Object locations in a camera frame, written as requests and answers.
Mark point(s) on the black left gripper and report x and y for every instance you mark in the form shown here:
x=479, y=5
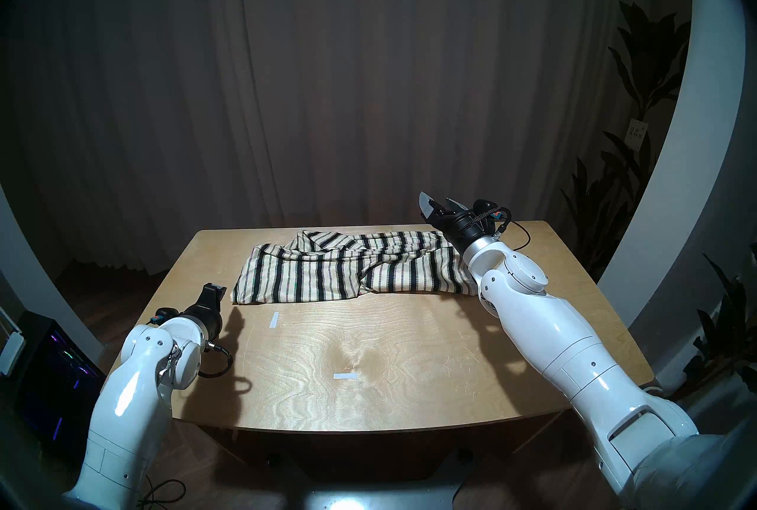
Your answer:
x=204, y=319

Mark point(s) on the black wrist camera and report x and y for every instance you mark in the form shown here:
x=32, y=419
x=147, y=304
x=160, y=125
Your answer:
x=491, y=212
x=164, y=315

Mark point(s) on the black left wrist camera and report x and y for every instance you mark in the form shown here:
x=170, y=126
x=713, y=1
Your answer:
x=164, y=315

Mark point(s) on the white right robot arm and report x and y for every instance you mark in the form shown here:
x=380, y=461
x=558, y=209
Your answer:
x=562, y=337

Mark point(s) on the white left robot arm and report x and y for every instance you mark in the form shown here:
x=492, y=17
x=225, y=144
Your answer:
x=136, y=396

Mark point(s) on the white curved arch pillar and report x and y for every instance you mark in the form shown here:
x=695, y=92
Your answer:
x=680, y=189
x=29, y=284

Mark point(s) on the tall dark leafy plant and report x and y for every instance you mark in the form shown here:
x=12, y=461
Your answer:
x=644, y=65

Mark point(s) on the small dark potted plant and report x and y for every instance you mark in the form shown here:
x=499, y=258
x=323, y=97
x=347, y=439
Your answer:
x=721, y=331

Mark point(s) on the white plant label tag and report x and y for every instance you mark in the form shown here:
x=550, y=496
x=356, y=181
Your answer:
x=636, y=134

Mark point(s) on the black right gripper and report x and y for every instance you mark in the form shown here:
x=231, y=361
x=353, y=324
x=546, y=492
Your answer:
x=467, y=228

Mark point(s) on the long white tape strip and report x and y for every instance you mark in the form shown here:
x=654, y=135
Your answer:
x=345, y=376

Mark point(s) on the grey pleated curtain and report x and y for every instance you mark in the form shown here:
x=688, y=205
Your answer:
x=355, y=71

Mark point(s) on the grey metal base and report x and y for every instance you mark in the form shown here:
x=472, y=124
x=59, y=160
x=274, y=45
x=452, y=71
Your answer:
x=372, y=500

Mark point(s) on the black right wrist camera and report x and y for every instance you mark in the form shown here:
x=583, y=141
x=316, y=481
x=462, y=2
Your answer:
x=491, y=212

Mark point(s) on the cream black striped shirt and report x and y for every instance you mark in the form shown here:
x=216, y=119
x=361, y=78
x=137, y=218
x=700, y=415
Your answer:
x=295, y=278

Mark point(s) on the small white wall device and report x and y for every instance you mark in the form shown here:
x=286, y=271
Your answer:
x=12, y=354

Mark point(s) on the black computer tower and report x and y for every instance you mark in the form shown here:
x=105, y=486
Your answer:
x=53, y=390

